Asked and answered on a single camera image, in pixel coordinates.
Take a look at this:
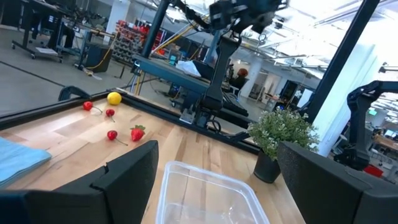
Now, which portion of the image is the clear plastic container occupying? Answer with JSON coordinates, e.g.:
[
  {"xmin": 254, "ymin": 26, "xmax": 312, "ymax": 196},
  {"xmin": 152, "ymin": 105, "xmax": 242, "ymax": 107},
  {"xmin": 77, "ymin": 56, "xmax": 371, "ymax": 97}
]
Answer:
[{"xmin": 155, "ymin": 160, "xmax": 271, "ymax": 224}]

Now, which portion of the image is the grey side desk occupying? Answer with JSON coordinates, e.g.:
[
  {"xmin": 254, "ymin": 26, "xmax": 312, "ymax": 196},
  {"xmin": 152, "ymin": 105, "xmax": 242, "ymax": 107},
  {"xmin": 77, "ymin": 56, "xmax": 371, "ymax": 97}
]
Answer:
[{"xmin": 132, "ymin": 54, "xmax": 249, "ymax": 119}]

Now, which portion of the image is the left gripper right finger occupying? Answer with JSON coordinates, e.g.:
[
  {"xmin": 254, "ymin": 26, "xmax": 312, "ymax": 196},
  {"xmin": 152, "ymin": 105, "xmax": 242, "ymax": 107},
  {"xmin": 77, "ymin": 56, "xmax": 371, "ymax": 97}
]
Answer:
[{"xmin": 276, "ymin": 141, "xmax": 398, "ymax": 224}]

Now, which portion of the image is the person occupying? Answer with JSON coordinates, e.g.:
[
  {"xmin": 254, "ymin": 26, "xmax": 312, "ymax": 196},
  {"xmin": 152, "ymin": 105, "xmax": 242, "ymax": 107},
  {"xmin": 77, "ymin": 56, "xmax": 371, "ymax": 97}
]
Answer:
[{"xmin": 229, "ymin": 67, "xmax": 250, "ymax": 91}]

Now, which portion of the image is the black box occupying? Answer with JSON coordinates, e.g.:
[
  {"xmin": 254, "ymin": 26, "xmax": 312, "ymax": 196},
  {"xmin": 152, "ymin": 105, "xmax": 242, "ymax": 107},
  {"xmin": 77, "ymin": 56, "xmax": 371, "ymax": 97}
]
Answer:
[{"xmin": 83, "ymin": 42, "xmax": 113, "ymax": 74}]

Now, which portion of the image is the red parts bin shelf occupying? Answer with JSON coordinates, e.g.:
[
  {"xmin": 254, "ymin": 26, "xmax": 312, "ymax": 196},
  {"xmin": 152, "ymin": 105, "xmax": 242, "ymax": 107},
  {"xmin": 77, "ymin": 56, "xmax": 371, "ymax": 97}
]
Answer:
[{"xmin": 112, "ymin": 19, "xmax": 167, "ymax": 65}]

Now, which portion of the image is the white crumpled paper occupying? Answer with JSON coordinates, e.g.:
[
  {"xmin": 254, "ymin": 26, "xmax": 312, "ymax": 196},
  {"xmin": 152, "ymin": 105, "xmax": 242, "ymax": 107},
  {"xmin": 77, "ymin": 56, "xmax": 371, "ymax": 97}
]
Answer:
[{"xmin": 175, "ymin": 60, "xmax": 202, "ymax": 78}]

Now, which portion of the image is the red toy strawberry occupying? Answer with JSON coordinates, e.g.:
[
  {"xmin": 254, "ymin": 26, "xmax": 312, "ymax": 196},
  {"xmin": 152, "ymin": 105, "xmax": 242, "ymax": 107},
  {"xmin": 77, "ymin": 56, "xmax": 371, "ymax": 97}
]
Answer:
[{"xmin": 129, "ymin": 124, "xmax": 146, "ymax": 142}]

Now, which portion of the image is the black workbench cart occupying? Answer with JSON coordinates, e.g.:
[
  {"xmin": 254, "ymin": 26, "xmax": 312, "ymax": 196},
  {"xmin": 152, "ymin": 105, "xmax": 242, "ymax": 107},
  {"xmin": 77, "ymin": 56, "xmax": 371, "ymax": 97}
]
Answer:
[{"xmin": 11, "ymin": 0, "xmax": 65, "ymax": 60}]

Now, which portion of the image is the yellow toy lemon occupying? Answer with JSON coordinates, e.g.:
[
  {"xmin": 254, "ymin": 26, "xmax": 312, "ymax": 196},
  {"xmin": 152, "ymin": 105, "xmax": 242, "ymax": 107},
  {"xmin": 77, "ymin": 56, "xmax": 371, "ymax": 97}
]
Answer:
[{"xmin": 106, "ymin": 91, "xmax": 123, "ymax": 106}]

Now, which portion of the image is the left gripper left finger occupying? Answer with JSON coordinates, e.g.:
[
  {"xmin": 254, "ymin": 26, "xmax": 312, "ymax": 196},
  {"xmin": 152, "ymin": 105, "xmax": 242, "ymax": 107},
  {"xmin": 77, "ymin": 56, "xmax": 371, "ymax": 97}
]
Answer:
[{"xmin": 0, "ymin": 139, "xmax": 160, "ymax": 224}]

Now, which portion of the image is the green potted plant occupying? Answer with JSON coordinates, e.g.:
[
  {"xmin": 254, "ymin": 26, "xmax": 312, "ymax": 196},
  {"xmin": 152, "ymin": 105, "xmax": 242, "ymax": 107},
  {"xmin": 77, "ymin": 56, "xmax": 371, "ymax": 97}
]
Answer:
[{"xmin": 247, "ymin": 106, "xmax": 320, "ymax": 184}]

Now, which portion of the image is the black stand pole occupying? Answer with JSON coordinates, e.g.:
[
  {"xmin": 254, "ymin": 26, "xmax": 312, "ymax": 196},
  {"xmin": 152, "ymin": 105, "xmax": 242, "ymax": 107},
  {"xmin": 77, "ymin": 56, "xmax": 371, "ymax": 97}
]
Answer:
[{"xmin": 141, "ymin": 0, "xmax": 171, "ymax": 59}]

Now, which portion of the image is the red box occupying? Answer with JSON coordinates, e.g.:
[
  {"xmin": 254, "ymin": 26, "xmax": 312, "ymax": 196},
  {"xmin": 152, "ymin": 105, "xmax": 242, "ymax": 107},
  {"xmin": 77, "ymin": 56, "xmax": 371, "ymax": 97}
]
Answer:
[{"xmin": 363, "ymin": 164, "xmax": 384, "ymax": 179}]

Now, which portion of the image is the teal folded cloth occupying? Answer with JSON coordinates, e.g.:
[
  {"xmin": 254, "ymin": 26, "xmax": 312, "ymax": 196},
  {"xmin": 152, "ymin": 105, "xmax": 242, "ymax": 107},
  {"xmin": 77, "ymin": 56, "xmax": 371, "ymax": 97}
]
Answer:
[{"xmin": 0, "ymin": 136, "xmax": 53, "ymax": 190}]

